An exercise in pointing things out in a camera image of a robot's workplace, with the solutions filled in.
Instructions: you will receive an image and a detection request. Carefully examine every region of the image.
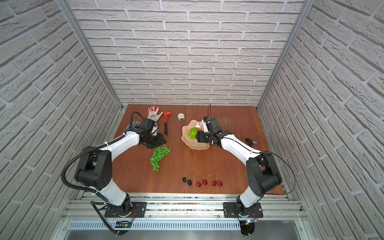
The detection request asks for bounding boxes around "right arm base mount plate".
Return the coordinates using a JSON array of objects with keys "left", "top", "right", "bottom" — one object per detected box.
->
[{"left": 223, "top": 202, "right": 264, "bottom": 219}]

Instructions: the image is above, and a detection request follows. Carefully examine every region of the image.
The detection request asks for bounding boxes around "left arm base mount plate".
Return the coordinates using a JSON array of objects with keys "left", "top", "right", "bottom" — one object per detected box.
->
[{"left": 105, "top": 201, "right": 147, "bottom": 218}]

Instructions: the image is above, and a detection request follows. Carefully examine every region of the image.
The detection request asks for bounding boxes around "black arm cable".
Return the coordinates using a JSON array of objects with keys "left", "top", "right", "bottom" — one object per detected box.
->
[
  {"left": 60, "top": 110, "right": 145, "bottom": 236},
  {"left": 206, "top": 104, "right": 297, "bottom": 196}
]

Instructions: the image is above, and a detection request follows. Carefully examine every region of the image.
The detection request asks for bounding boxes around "red fake cherry pair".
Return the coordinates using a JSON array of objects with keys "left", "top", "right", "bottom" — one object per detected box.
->
[
  {"left": 212, "top": 180, "right": 223, "bottom": 187},
  {"left": 196, "top": 179, "right": 208, "bottom": 188}
]

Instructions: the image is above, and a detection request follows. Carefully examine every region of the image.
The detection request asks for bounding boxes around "red black pipe wrench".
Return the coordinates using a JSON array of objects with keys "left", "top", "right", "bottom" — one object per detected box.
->
[{"left": 163, "top": 111, "right": 172, "bottom": 135}]

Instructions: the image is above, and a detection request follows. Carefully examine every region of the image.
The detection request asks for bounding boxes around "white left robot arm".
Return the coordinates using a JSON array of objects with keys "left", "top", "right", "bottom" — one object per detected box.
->
[{"left": 75, "top": 119, "right": 167, "bottom": 207}]

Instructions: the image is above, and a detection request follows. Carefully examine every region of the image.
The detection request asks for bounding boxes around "aluminium corner frame post left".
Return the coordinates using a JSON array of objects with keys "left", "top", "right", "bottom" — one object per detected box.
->
[{"left": 57, "top": 0, "right": 124, "bottom": 110}]

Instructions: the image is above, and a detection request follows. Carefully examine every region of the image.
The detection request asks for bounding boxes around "aluminium corner frame post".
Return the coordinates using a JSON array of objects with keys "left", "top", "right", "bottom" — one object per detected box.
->
[
  {"left": 57, "top": 0, "right": 124, "bottom": 110},
  {"left": 256, "top": 0, "right": 315, "bottom": 110}
]

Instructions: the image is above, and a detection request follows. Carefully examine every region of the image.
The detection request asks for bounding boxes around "red white work glove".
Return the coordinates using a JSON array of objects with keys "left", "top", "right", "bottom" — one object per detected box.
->
[{"left": 147, "top": 106, "right": 163, "bottom": 135}]

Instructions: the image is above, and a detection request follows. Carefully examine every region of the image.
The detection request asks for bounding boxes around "small black orange device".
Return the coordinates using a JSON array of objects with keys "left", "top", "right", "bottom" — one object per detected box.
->
[{"left": 246, "top": 138, "right": 258, "bottom": 148}]

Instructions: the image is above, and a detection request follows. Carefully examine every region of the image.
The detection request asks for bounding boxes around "green fake grape bunch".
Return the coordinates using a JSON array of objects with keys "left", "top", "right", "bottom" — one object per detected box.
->
[{"left": 150, "top": 146, "right": 171, "bottom": 172}]

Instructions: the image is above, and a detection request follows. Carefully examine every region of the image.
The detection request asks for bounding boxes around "aluminium corner frame post right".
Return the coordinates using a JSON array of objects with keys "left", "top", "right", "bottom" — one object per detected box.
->
[{"left": 256, "top": 0, "right": 315, "bottom": 110}]

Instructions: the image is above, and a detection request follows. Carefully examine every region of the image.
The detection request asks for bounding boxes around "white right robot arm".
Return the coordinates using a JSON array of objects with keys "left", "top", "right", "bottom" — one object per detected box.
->
[{"left": 197, "top": 117, "right": 282, "bottom": 210}]

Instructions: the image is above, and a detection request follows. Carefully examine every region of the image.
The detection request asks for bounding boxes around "blue grey work glove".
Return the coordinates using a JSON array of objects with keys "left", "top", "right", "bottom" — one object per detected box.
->
[{"left": 126, "top": 121, "right": 141, "bottom": 131}]

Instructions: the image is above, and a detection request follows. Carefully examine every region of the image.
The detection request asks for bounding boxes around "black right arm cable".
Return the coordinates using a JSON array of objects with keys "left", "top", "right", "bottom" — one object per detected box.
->
[{"left": 206, "top": 104, "right": 297, "bottom": 196}]

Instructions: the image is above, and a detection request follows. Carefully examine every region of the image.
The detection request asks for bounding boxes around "beige wavy fruit bowl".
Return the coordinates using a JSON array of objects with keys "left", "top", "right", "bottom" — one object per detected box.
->
[{"left": 181, "top": 120, "right": 210, "bottom": 150}]

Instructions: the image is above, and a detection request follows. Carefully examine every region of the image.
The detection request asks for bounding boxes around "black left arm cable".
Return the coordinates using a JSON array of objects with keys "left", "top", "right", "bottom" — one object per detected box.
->
[{"left": 60, "top": 110, "right": 145, "bottom": 236}]

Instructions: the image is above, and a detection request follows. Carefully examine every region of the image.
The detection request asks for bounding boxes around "white sticker roll green dot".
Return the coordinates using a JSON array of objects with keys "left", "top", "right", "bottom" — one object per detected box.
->
[{"left": 178, "top": 113, "right": 185, "bottom": 121}]

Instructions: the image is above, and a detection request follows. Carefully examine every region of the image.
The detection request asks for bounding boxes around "green bumpy fake fruit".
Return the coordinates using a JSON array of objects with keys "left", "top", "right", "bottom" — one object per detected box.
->
[{"left": 188, "top": 128, "right": 200, "bottom": 139}]

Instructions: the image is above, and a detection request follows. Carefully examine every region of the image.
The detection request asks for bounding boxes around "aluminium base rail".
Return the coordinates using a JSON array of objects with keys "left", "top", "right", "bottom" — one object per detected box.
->
[{"left": 61, "top": 191, "right": 307, "bottom": 232}]

